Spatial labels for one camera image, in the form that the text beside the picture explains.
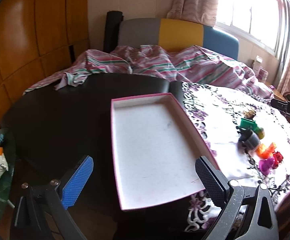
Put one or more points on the grey cylinder with black cap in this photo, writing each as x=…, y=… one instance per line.
x=250, y=140

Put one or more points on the wooden wardrobe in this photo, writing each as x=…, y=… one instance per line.
x=34, y=42

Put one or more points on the black rolled mat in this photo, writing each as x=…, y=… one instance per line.
x=112, y=30

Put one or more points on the wooden bedside table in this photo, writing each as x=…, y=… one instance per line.
x=281, y=95

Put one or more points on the small white box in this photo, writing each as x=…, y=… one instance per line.
x=257, y=63

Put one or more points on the purple dimpled ball massager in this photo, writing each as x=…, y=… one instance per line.
x=266, y=165

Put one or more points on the small pink box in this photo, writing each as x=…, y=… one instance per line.
x=263, y=74

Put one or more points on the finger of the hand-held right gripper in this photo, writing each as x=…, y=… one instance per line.
x=288, y=110

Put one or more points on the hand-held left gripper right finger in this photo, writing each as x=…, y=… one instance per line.
x=210, y=182

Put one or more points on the window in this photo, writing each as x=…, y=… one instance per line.
x=250, y=10

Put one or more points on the green plastic holder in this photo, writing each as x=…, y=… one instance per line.
x=247, y=124

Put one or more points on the brown pegged comb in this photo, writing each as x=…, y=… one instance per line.
x=249, y=114

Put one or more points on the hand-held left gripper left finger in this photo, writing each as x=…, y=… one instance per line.
x=77, y=182

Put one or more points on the white floral embroidered tablecloth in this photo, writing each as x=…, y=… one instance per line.
x=225, y=105

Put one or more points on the pink striped blanket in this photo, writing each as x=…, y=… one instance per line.
x=147, y=60

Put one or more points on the pink shallow cardboard box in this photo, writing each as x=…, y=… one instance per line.
x=152, y=150

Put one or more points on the red lipstick case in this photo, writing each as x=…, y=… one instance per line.
x=279, y=157

